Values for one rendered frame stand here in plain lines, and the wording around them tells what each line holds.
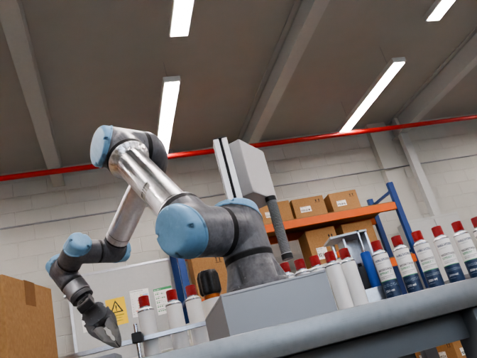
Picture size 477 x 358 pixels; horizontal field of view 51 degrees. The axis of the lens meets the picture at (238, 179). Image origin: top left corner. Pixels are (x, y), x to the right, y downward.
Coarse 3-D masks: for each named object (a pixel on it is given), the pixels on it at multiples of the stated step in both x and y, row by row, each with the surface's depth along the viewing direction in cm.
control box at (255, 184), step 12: (240, 144) 160; (240, 156) 159; (252, 156) 164; (264, 156) 173; (240, 168) 158; (252, 168) 160; (264, 168) 169; (240, 180) 157; (252, 180) 156; (264, 180) 165; (252, 192) 154; (264, 192) 161; (264, 204) 168
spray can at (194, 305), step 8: (192, 288) 159; (192, 296) 157; (192, 304) 156; (200, 304) 157; (192, 312) 155; (200, 312) 155; (192, 320) 154; (200, 320) 154; (200, 328) 153; (192, 336) 154; (200, 336) 152; (208, 336) 154
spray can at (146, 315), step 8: (144, 296) 156; (144, 304) 155; (144, 312) 153; (152, 312) 154; (144, 320) 152; (152, 320) 153; (144, 328) 152; (152, 328) 152; (144, 344) 150; (152, 344) 150; (144, 352) 150; (152, 352) 149; (160, 352) 150
